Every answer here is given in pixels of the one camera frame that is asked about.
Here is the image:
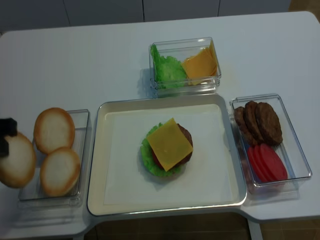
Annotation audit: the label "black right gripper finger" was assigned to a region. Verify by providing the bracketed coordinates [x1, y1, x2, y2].
[0, 139, 9, 157]

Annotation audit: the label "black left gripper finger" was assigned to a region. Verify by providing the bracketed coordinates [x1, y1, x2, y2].
[0, 117, 18, 137]

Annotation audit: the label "bun half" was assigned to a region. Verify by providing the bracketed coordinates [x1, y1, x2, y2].
[40, 147, 81, 197]
[0, 132, 36, 188]
[33, 107, 76, 154]

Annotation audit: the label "green lettuce on burger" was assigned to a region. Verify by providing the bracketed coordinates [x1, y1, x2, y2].
[140, 122, 183, 177]

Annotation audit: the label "yellow cheese slice on burger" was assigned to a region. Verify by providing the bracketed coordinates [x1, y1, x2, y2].
[147, 118, 194, 172]

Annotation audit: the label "green lettuce in container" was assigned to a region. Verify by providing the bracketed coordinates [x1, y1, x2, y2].
[150, 44, 187, 89]

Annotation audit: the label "clear lettuce and cheese container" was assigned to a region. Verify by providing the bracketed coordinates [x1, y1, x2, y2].
[149, 37, 222, 95]

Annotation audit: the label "stacked cheese slices in container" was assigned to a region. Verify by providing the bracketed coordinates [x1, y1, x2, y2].
[181, 41, 218, 86]

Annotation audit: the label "clear bun container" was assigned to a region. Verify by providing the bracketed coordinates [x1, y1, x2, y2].
[18, 109, 91, 205]

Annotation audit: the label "red tomato slice on burger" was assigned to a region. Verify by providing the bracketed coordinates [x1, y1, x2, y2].
[151, 149, 164, 170]

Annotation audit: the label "brown patty on burger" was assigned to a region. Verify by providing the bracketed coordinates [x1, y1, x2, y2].
[171, 124, 193, 170]

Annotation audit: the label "white metal baking tray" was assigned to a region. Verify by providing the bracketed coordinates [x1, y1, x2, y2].
[87, 94, 247, 216]

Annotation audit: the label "left brown patty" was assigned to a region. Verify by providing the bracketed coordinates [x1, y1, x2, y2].
[234, 106, 258, 146]

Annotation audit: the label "middle brown patty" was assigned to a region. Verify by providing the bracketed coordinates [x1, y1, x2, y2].
[244, 101, 264, 144]

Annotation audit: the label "left red tomato slice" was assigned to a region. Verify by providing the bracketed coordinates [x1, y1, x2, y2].
[247, 146, 264, 182]

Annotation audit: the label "middle red tomato slice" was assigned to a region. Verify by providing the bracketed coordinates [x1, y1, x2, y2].
[253, 145, 272, 183]

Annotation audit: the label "right brown patty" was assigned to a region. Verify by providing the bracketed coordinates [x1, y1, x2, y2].
[255, 102, 283, 146]

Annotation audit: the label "clear patty and tomato container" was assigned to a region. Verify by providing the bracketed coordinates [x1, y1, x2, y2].
[230, 94, 312, 194]

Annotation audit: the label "right red tomato slice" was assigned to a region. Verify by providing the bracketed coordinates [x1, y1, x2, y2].
[258, 143, 288, 181]

